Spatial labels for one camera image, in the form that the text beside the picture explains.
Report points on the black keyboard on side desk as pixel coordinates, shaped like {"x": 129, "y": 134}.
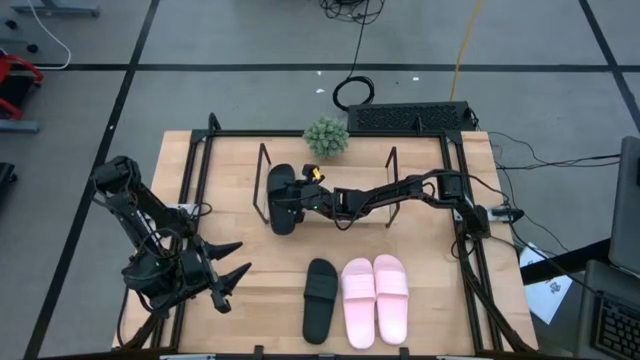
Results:
{"x": 620, "y": 327}

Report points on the red cart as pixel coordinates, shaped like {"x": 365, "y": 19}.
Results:
{"x": 12, "y": 62}

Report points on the pink slide sandal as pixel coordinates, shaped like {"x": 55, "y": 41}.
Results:
{"x": 391, "y": 295}
{"x": 358, "y": 300}

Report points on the green succulent in pot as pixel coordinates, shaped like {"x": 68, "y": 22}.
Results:
{"x": 326, "y": 136}

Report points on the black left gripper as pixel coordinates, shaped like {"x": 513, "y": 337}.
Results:
{"x": 195, "y": 270}

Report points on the black slide sandal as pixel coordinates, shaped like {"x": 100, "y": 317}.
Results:
{"x": 279, "y": 200}
{"x": 320, "y": 300}

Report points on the gray stand base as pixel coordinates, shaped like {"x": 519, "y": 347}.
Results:
{"x": 55, "y": 9}

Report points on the gray side desk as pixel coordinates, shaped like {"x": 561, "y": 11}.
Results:
{"x": 585, "y": 310}

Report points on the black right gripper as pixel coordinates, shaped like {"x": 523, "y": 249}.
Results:
{"x": 317, "y": 200}

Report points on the black computer case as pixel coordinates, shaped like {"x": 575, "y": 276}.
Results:
{"x": 410, "y": 117}

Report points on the white paper sheet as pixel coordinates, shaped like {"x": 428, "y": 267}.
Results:
{"x": 547, "y": 295}

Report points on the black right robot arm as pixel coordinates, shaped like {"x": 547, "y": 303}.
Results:
{"x": 400, "y": 189}

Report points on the black metal table frame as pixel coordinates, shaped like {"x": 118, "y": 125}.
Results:
{"x": 250, "y": 133}

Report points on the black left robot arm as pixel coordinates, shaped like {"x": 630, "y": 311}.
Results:
{"x": 132, "y": 200}

